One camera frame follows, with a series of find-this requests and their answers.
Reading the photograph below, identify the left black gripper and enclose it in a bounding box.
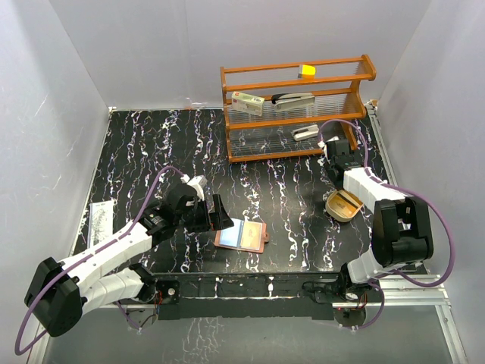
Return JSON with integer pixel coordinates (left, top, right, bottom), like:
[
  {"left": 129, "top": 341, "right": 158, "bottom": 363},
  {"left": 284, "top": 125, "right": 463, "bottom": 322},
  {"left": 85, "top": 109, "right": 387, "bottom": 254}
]
[{"left": 175, "top": 194, "right": 233, "bottom": 233}]

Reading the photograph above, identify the pink leather card holder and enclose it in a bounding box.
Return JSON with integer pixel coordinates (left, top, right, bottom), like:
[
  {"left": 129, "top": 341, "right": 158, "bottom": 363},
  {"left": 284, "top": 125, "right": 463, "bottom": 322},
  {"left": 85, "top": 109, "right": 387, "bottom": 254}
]
[{"left": 214, "top": 218, "right": 270, "bottom": 254}]

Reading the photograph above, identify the gold VIP credit card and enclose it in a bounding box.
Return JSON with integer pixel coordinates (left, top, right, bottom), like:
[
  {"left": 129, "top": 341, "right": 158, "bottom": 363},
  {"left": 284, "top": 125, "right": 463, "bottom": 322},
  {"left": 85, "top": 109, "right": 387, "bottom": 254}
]
[{"left": 240, "top": 221, "right": 262, "bottom": 250}]

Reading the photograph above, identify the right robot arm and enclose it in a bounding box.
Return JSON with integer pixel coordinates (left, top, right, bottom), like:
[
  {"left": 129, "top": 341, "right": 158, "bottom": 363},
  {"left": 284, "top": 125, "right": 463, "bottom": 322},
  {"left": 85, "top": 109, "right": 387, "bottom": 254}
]
[{"left": 321, "top": 140, "right": 433, "bottom": 301}]

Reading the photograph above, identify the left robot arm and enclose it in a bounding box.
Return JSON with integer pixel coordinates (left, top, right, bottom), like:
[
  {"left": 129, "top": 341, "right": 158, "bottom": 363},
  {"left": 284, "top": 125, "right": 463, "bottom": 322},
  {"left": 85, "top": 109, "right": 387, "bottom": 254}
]
[{"left": 24, "top": 177, "right": 234, "bottom": 337}]

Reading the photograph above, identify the beige oval card tray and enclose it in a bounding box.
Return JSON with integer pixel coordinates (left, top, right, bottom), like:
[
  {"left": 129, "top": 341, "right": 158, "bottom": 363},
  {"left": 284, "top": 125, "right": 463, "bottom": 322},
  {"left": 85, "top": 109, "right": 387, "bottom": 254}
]
[{"left": 325, "top": 190, "right": 364, "bottom": 223}]

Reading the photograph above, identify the small white stapler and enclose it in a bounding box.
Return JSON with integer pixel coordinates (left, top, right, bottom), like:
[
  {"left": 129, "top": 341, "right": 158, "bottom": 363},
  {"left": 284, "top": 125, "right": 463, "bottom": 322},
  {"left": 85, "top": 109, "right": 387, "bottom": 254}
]
[{"left": 291, "top": 124, "right": 319, "bottom": 142}]

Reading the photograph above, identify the grey black stapler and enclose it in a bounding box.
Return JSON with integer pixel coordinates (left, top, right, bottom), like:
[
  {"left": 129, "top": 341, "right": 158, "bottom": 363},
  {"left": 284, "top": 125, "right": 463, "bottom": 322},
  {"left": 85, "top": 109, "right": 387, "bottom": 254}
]
[{"left": 271, "top": 93, "right": 315, "bottom": 112}]

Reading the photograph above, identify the orange wooden shelf rack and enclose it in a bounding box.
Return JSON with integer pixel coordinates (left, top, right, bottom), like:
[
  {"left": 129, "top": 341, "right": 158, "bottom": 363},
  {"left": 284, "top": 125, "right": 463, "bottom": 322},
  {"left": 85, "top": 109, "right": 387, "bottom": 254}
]
[{"left": 220, "top": 54, "right": 377, "bottom": 163}]

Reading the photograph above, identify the yellow grey eraser block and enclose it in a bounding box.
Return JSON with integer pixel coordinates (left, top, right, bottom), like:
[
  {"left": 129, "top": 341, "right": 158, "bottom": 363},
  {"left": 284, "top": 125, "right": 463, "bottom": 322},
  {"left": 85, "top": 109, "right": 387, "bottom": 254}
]
[{"left": 298, "top": 64, "right": 316, "bottom": 80}]

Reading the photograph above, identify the white staples box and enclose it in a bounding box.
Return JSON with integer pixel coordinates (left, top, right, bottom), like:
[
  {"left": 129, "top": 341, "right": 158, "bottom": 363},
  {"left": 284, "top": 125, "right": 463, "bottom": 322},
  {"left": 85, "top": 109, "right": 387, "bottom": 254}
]
[{"left": 231, "top": 91, "right": 265, "bottom": 117}]

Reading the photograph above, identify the white printed leaflet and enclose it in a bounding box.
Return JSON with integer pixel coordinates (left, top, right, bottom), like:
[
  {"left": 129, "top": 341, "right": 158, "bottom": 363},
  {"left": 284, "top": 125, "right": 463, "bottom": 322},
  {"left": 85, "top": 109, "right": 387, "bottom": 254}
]
[{"left": 87, "top": 200, "right": 114, "bottom": 249}]

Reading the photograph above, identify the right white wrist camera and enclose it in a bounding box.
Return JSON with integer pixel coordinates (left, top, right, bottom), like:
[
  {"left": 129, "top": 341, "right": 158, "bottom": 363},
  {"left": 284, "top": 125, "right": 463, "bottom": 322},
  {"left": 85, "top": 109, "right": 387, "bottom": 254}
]
[{"left": 318, "top": 136, "right": 340, "bottom": 149}]

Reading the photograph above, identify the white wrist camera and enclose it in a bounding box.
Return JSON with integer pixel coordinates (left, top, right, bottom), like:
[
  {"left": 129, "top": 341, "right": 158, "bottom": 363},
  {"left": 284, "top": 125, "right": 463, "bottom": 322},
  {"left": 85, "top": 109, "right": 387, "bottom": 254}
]
[
  {"left": 318, "top": 136, "right": 340, "bottom": 149},
  {"left": 187, "top": 175, "right": 207, "bottom": 201}
]

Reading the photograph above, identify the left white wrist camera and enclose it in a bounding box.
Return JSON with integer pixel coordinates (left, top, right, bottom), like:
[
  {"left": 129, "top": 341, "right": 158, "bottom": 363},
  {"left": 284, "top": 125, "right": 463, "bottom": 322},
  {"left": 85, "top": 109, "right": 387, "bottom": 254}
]
[{"left": 187, "top": 175, "right": 207, "bottom": 201}]

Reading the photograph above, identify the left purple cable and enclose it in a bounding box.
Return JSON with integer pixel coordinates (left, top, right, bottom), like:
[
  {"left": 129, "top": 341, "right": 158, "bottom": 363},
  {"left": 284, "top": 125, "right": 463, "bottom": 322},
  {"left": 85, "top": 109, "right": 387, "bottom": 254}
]
[{"left": 14, "top": 165, "right": 190, "bottom": 356}]

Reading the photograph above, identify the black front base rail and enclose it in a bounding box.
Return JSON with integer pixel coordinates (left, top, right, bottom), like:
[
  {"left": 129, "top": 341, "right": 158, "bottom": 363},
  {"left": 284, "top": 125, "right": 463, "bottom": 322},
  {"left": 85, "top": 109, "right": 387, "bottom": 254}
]
[{"left": 124, "top": 271, "right": 383, "bottom": 322}]

